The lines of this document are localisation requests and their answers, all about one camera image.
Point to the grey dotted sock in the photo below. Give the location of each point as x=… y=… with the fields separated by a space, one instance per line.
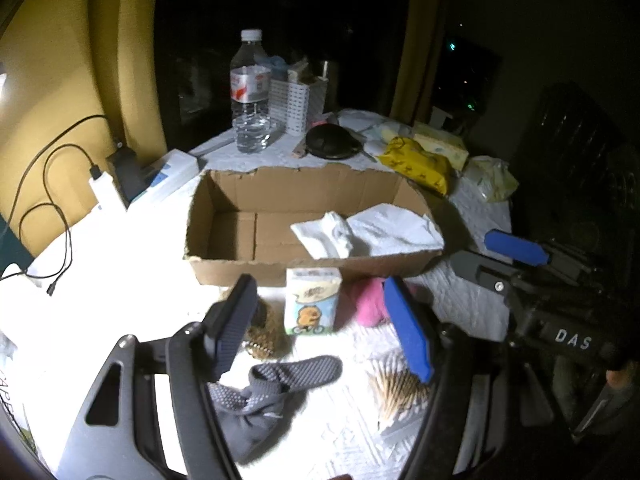
x=248 y=417

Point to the cartoon tissue pack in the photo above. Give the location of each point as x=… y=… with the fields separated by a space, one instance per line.
x=311 y=300

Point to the white blue box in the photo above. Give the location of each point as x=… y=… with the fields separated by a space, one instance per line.
x=166 y=175

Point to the pale tissue pack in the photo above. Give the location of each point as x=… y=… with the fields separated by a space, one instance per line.
x=441 y=142

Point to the yellow wipes pack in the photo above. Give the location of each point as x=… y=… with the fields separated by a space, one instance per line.
x=408 y=158

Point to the clear plastic bag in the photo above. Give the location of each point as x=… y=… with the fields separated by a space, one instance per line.
x=491 y=178

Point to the white power bank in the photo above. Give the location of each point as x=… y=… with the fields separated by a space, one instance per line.
x=107 y=194

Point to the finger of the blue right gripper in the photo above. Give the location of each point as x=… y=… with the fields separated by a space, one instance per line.
x=516 y=248

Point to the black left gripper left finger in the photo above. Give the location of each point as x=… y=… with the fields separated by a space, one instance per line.
x=225 y=325

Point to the pink plush toy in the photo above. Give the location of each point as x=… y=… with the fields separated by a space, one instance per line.
x=378 y=300

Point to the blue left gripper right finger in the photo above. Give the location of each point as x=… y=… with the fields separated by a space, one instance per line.
x=414 y=339

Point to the white paper towel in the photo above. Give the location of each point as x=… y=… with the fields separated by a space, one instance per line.
x=382 y=230

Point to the white perforated basket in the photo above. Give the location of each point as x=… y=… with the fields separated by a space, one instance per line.
x=296 y=102

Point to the cotton swab pack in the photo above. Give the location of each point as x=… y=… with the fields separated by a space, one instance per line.
x=398 y=393

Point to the open cardboard box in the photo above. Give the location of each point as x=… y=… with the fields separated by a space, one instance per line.
x=241 y=223

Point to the black charger block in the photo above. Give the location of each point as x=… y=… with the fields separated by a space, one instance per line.
x=127 y=174

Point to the clear water bottle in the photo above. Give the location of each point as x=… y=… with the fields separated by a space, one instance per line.
x=250 y=91

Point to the brown plush toy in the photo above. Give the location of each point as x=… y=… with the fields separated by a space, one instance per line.
x=265 y=338

